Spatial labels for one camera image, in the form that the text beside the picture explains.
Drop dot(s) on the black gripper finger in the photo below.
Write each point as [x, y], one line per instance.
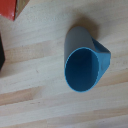
[1, 55]

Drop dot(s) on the orange red carton box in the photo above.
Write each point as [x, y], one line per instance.
[7, 8]

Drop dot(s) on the blue plastic cup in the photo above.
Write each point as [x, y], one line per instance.
[81, 66]

